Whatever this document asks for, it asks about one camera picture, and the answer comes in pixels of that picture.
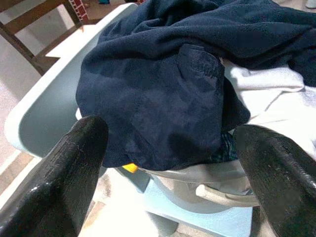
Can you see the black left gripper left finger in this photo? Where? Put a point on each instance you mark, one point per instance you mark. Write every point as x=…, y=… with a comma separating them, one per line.
x=54, y=187

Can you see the white garment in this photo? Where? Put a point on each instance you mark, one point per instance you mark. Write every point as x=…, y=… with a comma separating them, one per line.
x=266, y=93

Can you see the yellow cloth piece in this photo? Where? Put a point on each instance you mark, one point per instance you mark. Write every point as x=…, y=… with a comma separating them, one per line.
x=130, y=168

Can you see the dark wooden chair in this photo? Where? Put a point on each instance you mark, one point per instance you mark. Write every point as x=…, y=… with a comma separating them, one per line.
x=37, y=12

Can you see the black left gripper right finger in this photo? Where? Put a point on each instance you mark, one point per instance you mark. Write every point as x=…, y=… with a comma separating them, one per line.
x=284, y=187

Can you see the navy blue garment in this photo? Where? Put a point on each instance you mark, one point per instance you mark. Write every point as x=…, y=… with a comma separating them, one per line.
x=158, y=98

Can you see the pale blue plastic chair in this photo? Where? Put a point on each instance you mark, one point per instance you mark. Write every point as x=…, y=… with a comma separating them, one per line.
x=49, y=111

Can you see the red brick pattern panel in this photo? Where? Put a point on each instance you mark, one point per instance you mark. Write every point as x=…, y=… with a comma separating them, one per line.
x=79, y=10

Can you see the blue plaid cloth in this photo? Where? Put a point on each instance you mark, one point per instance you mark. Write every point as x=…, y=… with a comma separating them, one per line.
x=227, y=148

